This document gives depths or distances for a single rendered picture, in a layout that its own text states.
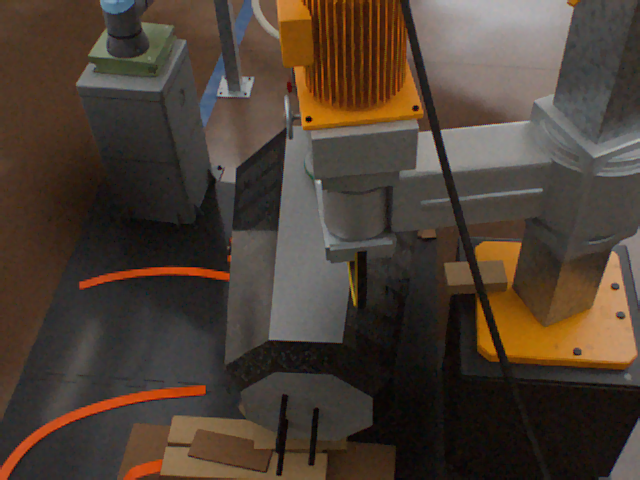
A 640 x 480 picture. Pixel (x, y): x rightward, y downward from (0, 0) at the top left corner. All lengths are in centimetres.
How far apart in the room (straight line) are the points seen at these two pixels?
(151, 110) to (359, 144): 188
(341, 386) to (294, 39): 122
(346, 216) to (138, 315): 180
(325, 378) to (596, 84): 119
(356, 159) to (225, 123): 281
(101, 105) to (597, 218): 228
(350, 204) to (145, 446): 150
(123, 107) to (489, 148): 196
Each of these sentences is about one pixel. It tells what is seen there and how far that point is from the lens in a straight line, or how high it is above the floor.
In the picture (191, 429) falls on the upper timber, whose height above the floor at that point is 24.
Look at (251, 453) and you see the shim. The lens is 296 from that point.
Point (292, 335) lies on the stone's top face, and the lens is 250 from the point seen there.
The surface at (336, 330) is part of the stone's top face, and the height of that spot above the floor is 84.
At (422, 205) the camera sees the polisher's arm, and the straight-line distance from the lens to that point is 210.
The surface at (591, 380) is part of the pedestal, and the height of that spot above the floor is 74.
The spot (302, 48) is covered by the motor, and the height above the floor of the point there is 191.
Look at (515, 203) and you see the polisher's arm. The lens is 219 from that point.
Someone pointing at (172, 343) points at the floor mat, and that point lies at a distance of 358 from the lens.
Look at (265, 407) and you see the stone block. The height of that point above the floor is 57.
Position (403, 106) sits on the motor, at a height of 173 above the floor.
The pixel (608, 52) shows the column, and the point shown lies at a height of 181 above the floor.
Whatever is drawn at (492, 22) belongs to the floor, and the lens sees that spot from 542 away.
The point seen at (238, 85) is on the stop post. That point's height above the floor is 5.
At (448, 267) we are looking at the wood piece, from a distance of 269.
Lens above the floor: 288
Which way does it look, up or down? 48 degrees down
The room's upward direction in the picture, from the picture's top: 4 degrees counter-clockwise
